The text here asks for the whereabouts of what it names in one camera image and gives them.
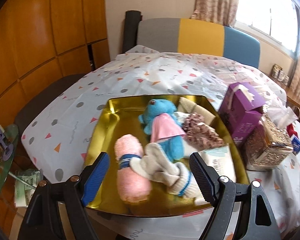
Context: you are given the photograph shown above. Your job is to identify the white packaged towel roll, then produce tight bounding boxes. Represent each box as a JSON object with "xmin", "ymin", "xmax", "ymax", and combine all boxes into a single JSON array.
[{"xmin": 194, "ymin": 145, "xmax": 237, "ymax": 205}]

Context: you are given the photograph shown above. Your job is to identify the pink dishcloth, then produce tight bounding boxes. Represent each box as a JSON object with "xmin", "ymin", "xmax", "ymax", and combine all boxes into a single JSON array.
[{"xmin": 114, "ymin": 134, "xmax": 152, "ymax": 203}]

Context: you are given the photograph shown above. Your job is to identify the mauve satin scrunchie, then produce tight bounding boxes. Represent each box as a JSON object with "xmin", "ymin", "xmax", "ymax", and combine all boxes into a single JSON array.
[{"xmin": 182, "ymin": 113, "xmax": 225, "ymax": 150}]

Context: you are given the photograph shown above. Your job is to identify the white socks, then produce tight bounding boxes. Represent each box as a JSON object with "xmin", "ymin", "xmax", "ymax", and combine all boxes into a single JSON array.
[{"xmin": 129, "ymin": 142, "xmax": 205, "ymax": 205}]

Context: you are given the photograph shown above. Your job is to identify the blue plush toy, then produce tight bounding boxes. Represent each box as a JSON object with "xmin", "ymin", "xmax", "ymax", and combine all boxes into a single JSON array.
[{"xmin": 138, "ymin": 99, "xmax": 185, "ymax": 161}]

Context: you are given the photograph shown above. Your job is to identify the red Christmas sock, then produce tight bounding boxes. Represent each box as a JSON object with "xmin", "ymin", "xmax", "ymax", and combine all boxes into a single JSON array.
[{"xmin": 287, "ymin": 124, "xmax": 298, "ymax": 138}]

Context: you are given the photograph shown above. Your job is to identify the patterned plastic tablecloth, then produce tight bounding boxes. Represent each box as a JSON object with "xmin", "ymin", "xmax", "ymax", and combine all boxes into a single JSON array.
[{"xmin": 21, "ymin": 46, "xmax": 300, "ymax": 235}]

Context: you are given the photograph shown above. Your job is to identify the gold embossed tissue box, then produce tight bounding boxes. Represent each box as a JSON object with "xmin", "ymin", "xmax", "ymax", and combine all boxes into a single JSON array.
[{"xmin": 243, "ymin": 105, "xmax": 293, "ymax": 171}]

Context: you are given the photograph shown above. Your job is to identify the gold tray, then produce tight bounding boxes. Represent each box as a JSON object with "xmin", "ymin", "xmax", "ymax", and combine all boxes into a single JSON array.
[{"xmin": 85, "ymin": 95, "xmax": 249, "ymax": 217}]

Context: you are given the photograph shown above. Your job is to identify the purple tissue box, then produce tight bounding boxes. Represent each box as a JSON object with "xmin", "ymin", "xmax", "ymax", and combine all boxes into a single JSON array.
[{"xmin": 218, "ymin": 82, "xmax": 266, "ymax": 146}]

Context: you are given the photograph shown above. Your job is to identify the blue Tempo tissue pack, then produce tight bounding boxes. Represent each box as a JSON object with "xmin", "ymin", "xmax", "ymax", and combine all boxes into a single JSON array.
[{"xmin": 290, "ymin": 135, "xmax": 300, "ymax": 155}]

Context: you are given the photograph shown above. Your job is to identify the glass side table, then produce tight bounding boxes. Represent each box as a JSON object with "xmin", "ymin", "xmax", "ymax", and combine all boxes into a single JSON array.
[{"xmin": 0, "ymin": 122, "xmax": 43, "ymax": 208}]

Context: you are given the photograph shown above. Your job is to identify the cream folded cloth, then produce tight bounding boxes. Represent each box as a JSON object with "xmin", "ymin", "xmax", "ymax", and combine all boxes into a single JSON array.
[{"xmin": 177, "ymin": 97, "xmax": 215, "ymax": 125}]

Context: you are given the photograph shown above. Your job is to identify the wooden desk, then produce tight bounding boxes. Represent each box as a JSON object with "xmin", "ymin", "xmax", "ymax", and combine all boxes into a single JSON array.
[{"xmin": 269, "ymin": 76, "xmax": 300, "ymax": 122}]

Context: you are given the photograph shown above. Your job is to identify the boxes on desk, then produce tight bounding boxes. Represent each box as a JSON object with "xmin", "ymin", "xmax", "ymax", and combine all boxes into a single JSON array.
[{"xmin": 271, "ymin": 64, "xmax": 289, "ymax": 86}]

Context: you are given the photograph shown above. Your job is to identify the grey yellow blue sofa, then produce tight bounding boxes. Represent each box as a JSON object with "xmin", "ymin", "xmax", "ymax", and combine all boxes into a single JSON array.
[{"xmin": 122, "ymin": 10, "xmax": 261, "ymax": 68}]

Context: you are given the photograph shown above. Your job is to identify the wooden wardrobe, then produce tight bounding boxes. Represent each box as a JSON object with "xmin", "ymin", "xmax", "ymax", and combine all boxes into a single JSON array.
[{"xmin": 0, "ymin": 0, "xmax": 110, "ymax": 125}]

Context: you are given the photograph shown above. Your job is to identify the left beige curtain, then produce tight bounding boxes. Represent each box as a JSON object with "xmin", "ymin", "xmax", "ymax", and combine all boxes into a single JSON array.
[{"xmin": 191, "ymin": 0, "xmax": 239, "ymax": 27}]

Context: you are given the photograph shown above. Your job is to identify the window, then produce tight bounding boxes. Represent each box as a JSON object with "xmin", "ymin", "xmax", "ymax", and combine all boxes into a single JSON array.
[{"xmin": 235, "ymin": 0, "xmax": 300, "ymax": 59}]

